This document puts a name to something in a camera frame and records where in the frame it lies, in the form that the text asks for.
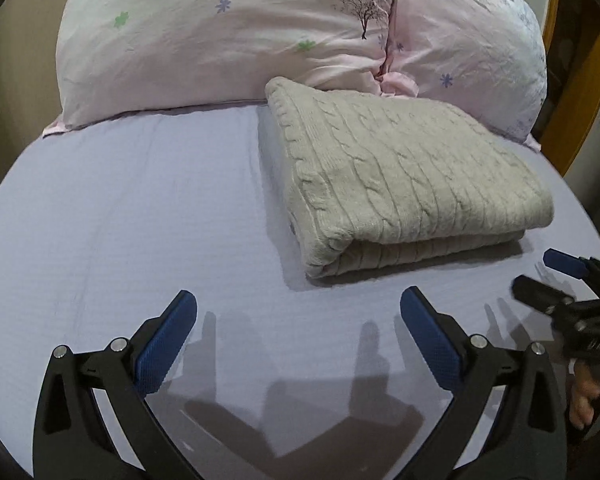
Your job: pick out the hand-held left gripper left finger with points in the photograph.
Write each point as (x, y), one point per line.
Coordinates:
(162, 345)

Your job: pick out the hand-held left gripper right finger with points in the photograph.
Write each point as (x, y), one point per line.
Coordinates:
(432, 342)

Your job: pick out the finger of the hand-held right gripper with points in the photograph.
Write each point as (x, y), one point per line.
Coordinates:
(535, 294)
(562, 261)

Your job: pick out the person's right hand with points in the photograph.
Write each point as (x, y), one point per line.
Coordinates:
(585, 395)

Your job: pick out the lavender bed sheet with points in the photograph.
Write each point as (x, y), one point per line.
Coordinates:
(130, 240)

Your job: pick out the pink floral pillow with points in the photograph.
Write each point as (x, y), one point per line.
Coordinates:
(465, 45)
(220, 45)

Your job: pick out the yellow wooden bed frame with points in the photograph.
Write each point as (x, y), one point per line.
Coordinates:
(582, 85)

